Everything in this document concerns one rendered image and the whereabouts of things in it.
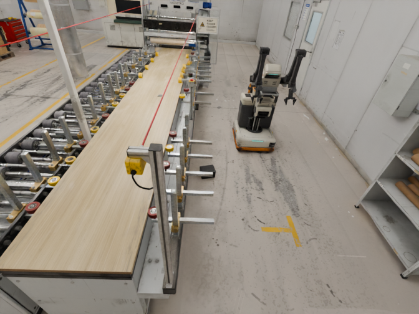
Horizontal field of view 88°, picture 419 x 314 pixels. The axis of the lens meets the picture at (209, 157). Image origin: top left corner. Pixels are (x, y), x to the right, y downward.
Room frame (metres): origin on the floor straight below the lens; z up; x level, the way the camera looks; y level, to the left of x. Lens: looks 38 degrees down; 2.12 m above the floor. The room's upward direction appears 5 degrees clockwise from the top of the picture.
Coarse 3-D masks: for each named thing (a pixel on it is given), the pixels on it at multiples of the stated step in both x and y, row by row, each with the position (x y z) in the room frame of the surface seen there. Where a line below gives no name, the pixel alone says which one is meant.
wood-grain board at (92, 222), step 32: (160, 64) 4.30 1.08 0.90; (128, 96) 2.74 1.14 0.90; (128, 128) 1.93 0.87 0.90; (160, 128) 1.98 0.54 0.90; (96, 160) 1.39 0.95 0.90; (64, 192) 1.02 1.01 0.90; (96, 192) 1.04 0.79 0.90; (128, 192) 1.07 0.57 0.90; (32, 224) 0.74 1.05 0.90; (64, 224) 0.76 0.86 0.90; (96, 224) 0.78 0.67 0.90; (128, 224) 0.80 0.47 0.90; (32, 256) 0.55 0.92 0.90; (64, 256) 0.57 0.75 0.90; (96, 256) 0.58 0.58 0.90; (128, 256) 0.60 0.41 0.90
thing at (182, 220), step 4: (152, 220) 0.90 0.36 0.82; (156, 220) 0.90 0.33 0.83; (180, 220) 0.92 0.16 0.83; (184, 220) 0.92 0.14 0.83; (188, 220) 0.92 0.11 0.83; (192, 220) 0.93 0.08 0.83; (196, 220) 0.93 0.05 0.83; (200, 220) 0.93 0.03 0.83; (204, 220) 0.93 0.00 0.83; (208, 220) 0.94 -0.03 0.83; (212, 220) 0.94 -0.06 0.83
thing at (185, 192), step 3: (168, 189) 1.18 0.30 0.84; (168, 192) 1.16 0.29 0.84; (183, 192) 1.17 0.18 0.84; (186, 192) 1.17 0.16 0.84; (189, 192) 1.17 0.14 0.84; (192, 192) 1.18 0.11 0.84; (195, 192) 1.18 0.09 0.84; (198, 192) 1.18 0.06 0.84; (201, 192) 1.18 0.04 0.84; (204, 192) 1.19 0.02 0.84; (207, 192) 1.19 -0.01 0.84; (210, 192) 1.19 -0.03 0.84; (183, 195) 1.16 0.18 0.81; (186, 195) 1.16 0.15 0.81; (189, 195) 1.16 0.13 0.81; (192, 195) 1.17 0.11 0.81; (195, 195) 1.17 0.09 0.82; (198, 195) 1.17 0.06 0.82; (201, 195) 1.17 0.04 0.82; (204, 195) 1.17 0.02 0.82; (207, 195) 1.17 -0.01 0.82; (210, 195) 1.17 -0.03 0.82
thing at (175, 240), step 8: (192, 120) 2.58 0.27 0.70; (192, 128) 2.37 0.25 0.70; (192, 136) 2.23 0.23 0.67; (184, 184) 1.36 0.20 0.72; (184, 200) 1.20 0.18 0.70; (184, 208) 1.12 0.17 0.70; (176, 240) 0.83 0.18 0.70; (176, 248) 0.78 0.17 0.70; (176, 256) 0.72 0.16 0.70; (176, 264) 0.67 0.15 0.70; (176, 272) 0.62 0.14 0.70; (176, 280) 0.58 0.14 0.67; (168, 288) 0.53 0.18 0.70
